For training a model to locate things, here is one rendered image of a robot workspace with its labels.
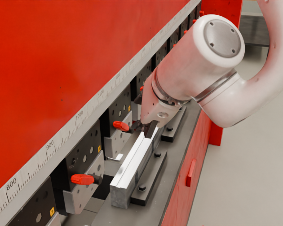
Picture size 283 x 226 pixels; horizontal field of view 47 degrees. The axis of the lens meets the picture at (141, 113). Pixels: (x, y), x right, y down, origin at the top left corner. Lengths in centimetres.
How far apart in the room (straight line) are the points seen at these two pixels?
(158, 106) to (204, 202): 190
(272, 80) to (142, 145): 87
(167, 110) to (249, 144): 254
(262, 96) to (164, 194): 79
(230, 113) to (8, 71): 31
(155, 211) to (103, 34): 66
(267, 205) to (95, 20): 210
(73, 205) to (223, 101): 38
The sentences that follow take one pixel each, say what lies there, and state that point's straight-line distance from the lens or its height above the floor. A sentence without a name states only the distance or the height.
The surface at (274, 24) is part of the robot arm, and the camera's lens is 47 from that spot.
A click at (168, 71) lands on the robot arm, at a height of 152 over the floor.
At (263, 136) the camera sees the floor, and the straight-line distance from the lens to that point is 325.
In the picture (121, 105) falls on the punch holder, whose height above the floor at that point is 131.
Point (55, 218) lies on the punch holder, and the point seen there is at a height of 125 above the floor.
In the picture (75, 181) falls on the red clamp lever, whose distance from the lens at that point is 62.
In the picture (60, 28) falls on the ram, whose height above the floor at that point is 157.
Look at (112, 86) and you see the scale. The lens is 77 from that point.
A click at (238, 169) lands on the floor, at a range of 278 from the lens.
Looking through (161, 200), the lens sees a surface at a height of 87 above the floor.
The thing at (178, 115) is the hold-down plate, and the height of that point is 90.
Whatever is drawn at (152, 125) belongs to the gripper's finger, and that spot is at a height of 138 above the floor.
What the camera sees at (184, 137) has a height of 88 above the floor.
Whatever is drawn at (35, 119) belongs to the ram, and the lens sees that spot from 52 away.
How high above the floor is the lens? 171
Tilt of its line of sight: 30 degrees down
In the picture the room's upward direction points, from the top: straight up
